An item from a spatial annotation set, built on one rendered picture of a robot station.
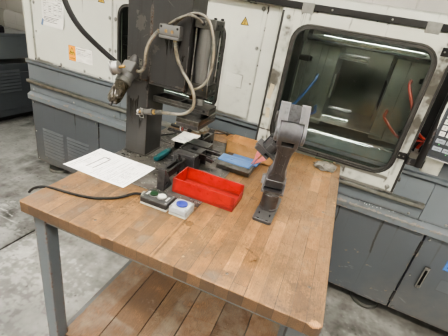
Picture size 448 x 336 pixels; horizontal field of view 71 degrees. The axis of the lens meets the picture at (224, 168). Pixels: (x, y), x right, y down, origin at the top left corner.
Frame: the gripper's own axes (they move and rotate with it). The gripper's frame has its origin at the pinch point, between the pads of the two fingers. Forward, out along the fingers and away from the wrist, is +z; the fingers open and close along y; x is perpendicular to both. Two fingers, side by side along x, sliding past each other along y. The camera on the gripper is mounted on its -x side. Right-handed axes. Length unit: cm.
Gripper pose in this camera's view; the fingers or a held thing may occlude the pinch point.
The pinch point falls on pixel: (253, 163)
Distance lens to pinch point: 131.8
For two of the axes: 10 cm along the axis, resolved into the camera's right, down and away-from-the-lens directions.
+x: -3.5, 3.4, -8.7
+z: -6.2, 6.2, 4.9
